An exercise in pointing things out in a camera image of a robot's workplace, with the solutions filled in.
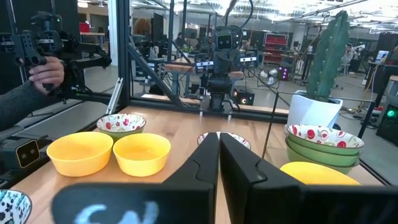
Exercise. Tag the red storage cabinet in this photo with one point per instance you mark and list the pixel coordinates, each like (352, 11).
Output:
(275, 45)

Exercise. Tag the small table-level camera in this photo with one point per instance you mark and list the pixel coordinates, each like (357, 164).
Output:
(28, 154)

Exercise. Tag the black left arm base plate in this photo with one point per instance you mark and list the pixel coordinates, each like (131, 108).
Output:
(206, 109)

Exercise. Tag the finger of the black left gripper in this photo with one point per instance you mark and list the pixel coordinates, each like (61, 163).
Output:
(220, 62)
(233, 62)

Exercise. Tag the silver metal bracket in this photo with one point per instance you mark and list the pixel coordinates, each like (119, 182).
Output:
(114, 96)

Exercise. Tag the person's forearm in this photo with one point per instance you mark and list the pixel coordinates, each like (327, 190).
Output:
(21, 104)

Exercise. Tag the black partition panel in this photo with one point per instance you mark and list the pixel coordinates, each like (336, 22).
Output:
(18, 12)

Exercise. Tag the green cactus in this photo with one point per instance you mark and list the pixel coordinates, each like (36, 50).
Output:
(329, 56)

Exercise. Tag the person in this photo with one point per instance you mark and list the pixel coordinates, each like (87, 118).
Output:
(349, 54)

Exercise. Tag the black computer tower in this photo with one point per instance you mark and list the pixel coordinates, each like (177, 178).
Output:
(244, 97)

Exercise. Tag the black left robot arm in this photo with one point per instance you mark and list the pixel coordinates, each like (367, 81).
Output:
(219, 90)

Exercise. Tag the black computer green light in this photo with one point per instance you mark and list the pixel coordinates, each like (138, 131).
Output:
(388, 124)

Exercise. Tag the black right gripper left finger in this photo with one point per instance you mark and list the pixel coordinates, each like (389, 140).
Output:
(205, 168)

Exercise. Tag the black computer blue lights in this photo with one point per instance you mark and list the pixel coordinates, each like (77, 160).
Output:
(283, 73)

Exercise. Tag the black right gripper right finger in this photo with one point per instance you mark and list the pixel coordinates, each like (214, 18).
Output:
(242, 168)

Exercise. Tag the blue floral mini bowl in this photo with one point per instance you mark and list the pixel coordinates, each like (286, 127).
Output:
(12, 207)

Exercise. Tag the person's hand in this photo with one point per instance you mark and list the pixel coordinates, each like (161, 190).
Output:
(46, 74)

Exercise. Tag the white floor fan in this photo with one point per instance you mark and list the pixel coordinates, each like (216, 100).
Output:
(269, 76)

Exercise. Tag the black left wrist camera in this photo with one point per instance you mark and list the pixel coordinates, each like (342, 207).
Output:
(224, 42)

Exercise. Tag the yellow plastic mini bowl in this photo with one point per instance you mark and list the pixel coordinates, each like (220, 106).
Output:
(80, 152)
(317, 175)
(141, 154)

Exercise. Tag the wooden desk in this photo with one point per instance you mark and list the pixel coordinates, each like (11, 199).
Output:
(177, 68)

